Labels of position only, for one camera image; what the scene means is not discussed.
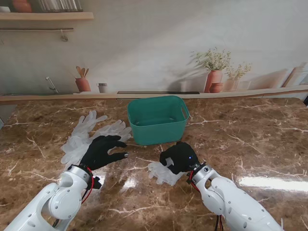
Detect wooden counter ledge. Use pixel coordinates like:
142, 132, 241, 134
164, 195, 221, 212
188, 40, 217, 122
0, 85, 308, 102

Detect red black arm cable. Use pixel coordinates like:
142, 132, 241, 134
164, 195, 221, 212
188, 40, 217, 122
187, 169, 223, 231
54, 167, 95, 228

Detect metal wall rail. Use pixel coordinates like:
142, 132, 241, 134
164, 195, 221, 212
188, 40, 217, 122
0, 27, 74, 41

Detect red-brown pot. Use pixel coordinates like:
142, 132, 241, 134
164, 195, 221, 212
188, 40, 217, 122
11, 0, 33, 13

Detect wooden wall shelf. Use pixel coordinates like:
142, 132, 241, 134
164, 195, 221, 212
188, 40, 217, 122
0, 12, 94, 21

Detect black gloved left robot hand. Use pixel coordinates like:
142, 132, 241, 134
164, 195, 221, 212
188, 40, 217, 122
80, 135, 129, 170

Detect leaning wooden cutting boards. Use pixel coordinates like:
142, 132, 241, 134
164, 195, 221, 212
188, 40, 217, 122
281, 67, 308, 88

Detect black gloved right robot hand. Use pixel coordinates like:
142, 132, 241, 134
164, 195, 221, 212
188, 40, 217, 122
159, 141, 200, 175

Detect teal plastic basket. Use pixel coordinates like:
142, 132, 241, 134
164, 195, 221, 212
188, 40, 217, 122
127, 95, 190, 146

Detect terracotta utensil pot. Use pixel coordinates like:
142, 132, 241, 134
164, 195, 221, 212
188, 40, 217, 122
75, 66, 92, 92

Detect red black left arm cable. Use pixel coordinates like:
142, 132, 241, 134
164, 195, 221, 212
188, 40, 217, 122
54, 167, 95, 228

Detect red black right arm cable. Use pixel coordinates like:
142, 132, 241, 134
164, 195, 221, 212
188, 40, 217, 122
187, 169, 223, 231

